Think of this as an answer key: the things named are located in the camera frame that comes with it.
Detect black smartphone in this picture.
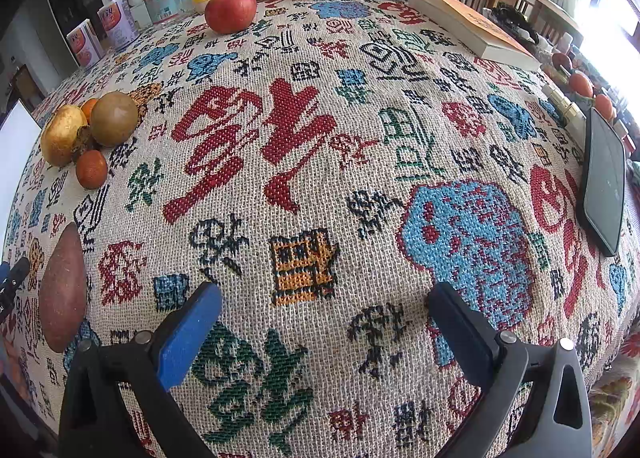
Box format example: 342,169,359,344
575,108,628,257

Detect cream gold small boxes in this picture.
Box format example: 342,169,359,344
540,82,587,139

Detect pink white tin can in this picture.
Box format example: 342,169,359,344
96,0,141,51
66,19,105,69

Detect reddish sweet potato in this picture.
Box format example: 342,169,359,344
38,222,88,354

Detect yellow onion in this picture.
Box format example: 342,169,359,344
40,104,90,167

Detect patterned woven tablecloth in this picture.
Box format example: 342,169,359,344
0,0,640,458

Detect orange cover book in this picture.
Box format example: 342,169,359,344
407,0,543,72

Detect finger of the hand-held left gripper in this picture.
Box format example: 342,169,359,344
0,257,32,323

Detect round olive-brown fruit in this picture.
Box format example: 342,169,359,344
90,92,139,147

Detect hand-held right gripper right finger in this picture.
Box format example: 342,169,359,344
427,282,596,458

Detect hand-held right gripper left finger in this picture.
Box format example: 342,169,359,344
59,282,223,458

